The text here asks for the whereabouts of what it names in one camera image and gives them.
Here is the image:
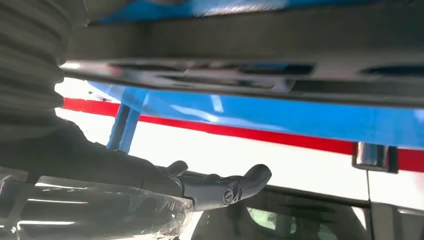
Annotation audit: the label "blue metal shelf rack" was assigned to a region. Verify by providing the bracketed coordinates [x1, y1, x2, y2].
[87, 0, 424, 154]

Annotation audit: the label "white vehicle with red stripe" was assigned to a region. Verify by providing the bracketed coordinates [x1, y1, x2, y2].
[54, 76, 424, 240]

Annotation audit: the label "chrome stanchion post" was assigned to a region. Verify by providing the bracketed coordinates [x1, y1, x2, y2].
[351, 141, 399, 174]

